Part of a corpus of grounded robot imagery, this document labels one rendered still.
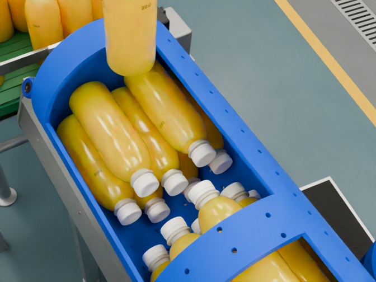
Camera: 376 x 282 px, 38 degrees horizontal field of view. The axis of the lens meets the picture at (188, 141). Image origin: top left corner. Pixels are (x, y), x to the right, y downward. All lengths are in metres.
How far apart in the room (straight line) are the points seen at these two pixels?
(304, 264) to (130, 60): 0.37
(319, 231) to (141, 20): 0.36
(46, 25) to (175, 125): 0.45
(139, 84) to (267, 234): 0.37
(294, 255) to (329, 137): 1.66
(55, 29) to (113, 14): 0.51
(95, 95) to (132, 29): 0.21
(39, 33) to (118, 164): 0.46
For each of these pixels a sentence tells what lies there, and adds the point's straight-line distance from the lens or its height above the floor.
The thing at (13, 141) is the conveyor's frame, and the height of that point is 0.31.
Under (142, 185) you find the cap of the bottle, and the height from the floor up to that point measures 1.13.
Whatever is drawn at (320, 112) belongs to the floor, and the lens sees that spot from 2.49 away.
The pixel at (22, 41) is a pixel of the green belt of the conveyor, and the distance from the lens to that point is 1.38.
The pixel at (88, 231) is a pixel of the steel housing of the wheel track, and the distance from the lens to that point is 1.10.
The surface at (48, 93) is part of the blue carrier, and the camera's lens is 0.91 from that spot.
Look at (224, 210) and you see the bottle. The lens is 0.75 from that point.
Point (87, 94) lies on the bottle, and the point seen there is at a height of 1.15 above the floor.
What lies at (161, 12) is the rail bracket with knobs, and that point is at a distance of 1.28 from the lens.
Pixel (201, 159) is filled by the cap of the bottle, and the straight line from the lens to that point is 0.87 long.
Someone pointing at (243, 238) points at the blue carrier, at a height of 1.23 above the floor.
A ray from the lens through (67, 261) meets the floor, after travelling 2.03.
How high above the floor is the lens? 1.85
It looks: 54 degrees down
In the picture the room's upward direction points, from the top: 7 degrees clockwise
